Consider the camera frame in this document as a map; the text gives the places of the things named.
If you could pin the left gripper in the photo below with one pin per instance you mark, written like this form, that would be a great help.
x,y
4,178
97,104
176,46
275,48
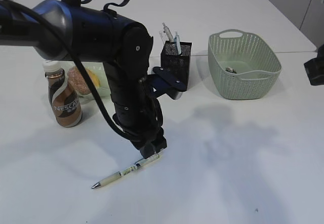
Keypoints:
x,y
149,140

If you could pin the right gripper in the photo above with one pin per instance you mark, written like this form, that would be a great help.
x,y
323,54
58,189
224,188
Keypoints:
x,y
314,68

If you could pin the beige grip pen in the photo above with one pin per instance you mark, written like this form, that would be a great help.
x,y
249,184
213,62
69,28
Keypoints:
x,y
134,167

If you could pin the paper ball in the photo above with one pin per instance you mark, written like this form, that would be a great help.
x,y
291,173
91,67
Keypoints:
x,y
230,70

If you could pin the brown Nescafe coffee bottle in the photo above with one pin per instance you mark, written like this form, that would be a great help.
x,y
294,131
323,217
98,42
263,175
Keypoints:
x,y
62,97

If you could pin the blue clear grey-grip pen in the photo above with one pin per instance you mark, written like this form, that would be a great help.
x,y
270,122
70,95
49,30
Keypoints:
x,y
177,43

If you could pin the sugared bread bun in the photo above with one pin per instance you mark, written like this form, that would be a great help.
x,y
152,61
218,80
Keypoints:
x,y
78,82

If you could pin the clear plastic ruler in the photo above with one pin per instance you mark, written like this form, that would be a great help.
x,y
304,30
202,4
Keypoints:
x,y
163,36

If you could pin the grey grip pen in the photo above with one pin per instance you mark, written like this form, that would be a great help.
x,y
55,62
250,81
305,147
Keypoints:
x,y
171,39

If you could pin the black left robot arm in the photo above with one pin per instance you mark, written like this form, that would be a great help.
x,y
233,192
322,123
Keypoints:
x,y
64,30

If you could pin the green woven plastic basket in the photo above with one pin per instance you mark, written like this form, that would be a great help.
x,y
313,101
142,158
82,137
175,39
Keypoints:
x,y
257,66

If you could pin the green wavy glass plate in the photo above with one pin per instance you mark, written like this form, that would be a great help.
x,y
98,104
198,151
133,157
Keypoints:
x,y
96,73

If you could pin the black mesh pen holder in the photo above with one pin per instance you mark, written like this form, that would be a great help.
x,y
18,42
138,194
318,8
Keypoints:
x,y
178,65

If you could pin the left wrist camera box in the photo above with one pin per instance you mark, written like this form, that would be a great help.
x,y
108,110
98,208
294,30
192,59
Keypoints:
x,y
164,82

